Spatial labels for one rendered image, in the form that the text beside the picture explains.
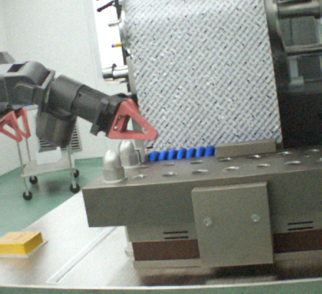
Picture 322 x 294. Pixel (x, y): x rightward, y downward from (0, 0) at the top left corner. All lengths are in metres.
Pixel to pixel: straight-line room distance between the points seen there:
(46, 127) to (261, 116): 0.39
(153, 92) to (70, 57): 6.18
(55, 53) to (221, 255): 6.53
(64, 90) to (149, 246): 0.33
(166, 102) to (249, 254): 0.33
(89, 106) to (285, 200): 0.39
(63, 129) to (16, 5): 6.50
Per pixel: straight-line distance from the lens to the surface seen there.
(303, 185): 0.75
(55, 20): 7.21
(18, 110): 1.51
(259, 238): 0.76
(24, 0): 7.44
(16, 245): 0.99
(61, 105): 1.01
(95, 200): 0.82
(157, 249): 0.82
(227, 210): 0.75
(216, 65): 0.94
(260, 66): 0.93
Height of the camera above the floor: 1.20
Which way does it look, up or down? 8 degrees down
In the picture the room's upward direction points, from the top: 8 degrees counter-clockwise
